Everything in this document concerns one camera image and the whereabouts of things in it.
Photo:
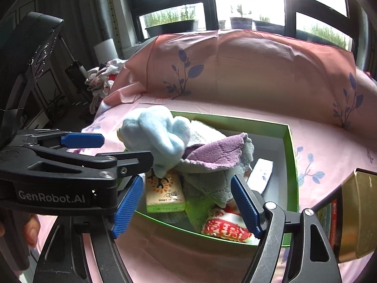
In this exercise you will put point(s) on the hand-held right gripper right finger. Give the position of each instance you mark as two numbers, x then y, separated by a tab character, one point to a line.
246	206

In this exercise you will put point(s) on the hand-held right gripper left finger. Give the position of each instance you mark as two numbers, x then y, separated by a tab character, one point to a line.
128	206

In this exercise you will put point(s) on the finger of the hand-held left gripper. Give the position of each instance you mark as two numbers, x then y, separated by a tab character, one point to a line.
84	140
135	162

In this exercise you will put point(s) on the red white tissue packet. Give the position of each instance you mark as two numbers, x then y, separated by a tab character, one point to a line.
223	228

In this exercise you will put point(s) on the light blue plush toy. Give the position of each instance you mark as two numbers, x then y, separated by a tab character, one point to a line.
153	135

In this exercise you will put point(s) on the cream printed tissue packet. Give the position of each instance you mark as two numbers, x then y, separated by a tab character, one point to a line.
165	191

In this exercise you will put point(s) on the green grey fluffy towel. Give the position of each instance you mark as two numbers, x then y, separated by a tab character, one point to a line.
196	213

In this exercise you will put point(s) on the green cardboard box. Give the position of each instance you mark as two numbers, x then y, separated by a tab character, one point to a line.
291	168

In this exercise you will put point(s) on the grey purple microfiber cloth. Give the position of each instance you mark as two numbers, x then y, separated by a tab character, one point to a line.
212	156

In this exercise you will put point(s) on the cream knitted towel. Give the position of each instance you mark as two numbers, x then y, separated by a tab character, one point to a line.
206	131

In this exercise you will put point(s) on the person's left hand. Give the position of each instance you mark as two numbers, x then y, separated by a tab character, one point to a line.
32	230

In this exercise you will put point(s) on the pile of clothes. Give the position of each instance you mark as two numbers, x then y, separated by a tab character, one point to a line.
103	79

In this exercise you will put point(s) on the white cylinder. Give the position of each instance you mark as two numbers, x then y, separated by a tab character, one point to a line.
104	50

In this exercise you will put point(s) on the pink leaf print pillow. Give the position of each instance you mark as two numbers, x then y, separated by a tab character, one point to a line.
279	73
141	64

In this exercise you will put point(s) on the pink floral bedsheet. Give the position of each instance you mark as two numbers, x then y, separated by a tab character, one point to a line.
324	141

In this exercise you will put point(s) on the black gold tea tin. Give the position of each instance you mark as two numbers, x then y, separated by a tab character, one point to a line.
359	212

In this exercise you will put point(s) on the grey curtain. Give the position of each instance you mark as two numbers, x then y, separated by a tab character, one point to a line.
88	6

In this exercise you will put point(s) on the black grass planter trough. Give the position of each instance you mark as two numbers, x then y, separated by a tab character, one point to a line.
268	26
330	37
170	28

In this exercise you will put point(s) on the black potted plant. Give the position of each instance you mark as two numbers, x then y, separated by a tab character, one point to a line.
241	23

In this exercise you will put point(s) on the black frame window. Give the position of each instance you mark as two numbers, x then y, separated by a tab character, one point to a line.
209	6

